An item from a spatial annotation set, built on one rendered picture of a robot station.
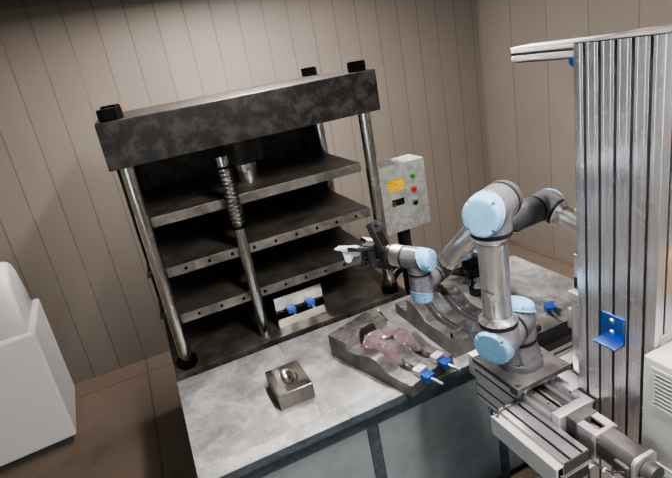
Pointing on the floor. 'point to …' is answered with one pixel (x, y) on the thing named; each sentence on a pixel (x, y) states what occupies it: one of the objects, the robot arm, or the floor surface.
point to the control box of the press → (404, 198)
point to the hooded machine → (30, 378)
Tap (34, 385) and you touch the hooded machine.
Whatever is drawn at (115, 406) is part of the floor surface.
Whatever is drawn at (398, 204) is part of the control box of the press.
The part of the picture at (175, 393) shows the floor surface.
